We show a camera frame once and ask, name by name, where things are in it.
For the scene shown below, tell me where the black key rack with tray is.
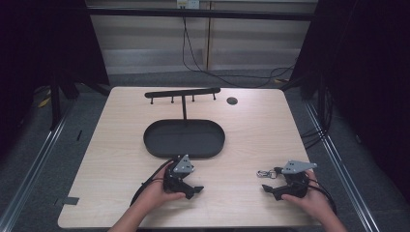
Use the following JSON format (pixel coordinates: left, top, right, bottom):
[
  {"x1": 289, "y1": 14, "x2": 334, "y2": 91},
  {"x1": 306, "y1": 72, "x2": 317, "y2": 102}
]
[{"x1": 142, "y1": 87, "x2": 226, "y2": 160}]

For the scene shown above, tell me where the grey tape strip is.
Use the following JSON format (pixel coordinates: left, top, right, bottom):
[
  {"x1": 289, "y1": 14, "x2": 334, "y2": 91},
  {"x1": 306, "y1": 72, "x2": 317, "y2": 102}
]
[{"x1": 53, "y1": 195, "x2": 80, "y2": 208}]

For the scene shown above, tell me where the yellow floor marker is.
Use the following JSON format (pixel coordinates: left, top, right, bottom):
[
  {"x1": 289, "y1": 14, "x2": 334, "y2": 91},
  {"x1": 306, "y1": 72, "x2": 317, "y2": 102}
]
[{"x1": 37, "y1": 92, "x2": 52, "y2": 109}]

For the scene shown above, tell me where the black metal stand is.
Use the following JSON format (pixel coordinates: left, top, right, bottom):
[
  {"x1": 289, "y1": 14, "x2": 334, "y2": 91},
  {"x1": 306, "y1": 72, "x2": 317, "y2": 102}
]
[{"x1": 48, "y1": 81, "x2": 63, "y2": 131}]

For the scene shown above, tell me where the bundle of black cables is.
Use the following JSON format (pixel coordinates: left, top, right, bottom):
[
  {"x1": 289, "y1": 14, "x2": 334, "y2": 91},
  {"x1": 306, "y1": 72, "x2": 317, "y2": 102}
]
[{"x1": 300, "y1": 84, "x2": 335, "y2": 150}]

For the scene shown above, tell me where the white wall socket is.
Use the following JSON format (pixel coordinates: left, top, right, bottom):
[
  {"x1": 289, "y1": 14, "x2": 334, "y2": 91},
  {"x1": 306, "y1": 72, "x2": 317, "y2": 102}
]
[{"x1": 176, "y1": 0, "x2": 201, "y2": 10}]

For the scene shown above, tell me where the right hand-held gripper cable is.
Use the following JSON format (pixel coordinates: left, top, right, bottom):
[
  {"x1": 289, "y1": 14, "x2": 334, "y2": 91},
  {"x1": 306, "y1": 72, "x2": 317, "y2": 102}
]
[{"x1": 304, "y1": 178, "x2": 338, "y2": 217}]

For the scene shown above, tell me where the black wall cable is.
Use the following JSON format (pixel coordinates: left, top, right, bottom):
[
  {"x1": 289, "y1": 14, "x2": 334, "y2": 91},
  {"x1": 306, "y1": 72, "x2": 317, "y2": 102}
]
[{"x1": 181, "y1": 14, "x2": 296, "y2": 89}]

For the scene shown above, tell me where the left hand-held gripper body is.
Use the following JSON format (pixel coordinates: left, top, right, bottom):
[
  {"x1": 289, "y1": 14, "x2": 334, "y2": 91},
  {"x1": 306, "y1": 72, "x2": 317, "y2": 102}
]
[{"x1": 162, "y1": 154, "x2": 195, "y2": 194}]

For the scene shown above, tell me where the silver keychain clasp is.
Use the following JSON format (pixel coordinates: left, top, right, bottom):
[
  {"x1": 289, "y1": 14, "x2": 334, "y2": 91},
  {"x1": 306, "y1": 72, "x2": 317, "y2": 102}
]
[{"x1": 256, "y1": 169, "x2": 278, "y2": 180}]

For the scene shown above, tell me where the black horizontal bar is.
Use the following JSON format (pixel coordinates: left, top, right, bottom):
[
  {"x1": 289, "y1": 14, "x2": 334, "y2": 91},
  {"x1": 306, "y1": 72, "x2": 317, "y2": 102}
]
[{"x1": 86, "y1": 7, "x2": 319, "y2": 22}]

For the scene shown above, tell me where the metal floor rail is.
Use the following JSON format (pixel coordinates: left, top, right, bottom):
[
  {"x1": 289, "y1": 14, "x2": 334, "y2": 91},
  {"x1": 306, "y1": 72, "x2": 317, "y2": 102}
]
[
  {"x1": 302, "y1": 98, "x2": 383, "y2": 232},
  {"x1": 0, "y1": 102, "x2": 76, "y2": 232}
]

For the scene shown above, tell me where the hand-held gripper cable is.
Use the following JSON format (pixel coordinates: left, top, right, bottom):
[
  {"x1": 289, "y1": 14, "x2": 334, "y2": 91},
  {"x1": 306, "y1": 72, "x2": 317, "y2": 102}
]
[
  {"x1": 304, "y1": 178, "x2": 338, "y2": 217},
  {"x1": 130, "y1": 159, "x2": 175, "y2": 208}
]

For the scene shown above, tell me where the left hand-held gripper cable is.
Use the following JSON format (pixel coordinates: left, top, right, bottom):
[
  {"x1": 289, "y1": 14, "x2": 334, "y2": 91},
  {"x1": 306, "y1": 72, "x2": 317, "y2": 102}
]
[{"x1": 130, "y1": 159, "x2": 175, "y2": 208}]

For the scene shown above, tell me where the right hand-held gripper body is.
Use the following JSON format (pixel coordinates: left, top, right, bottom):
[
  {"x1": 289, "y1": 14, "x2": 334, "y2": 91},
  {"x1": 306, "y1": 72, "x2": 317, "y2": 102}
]
[{"x1": 280, "y1": 159, "x2": 319, "y2": 199}]

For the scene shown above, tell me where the person's right hand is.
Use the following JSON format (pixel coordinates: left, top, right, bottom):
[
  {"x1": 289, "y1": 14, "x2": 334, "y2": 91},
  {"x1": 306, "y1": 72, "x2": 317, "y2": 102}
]
[{"x1": 281, "y1": 169, "x2": 334, "y2": 222}]

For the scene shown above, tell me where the dark curtain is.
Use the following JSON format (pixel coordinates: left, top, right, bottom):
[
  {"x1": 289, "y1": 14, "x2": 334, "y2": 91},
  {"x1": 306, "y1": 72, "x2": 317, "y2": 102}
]
[
  {"x1": 0, "y1": 0, "x2": 111, "y2": 159},
  {"x1": 289, "y1": 0, "x2": 410, "y2": 207}
]

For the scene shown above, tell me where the person's left hand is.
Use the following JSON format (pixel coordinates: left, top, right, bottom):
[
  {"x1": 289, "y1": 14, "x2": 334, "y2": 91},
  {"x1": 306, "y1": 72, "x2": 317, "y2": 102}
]
[{"x1": 136, "y1": 160, "x2": 187, "y2": 213}]

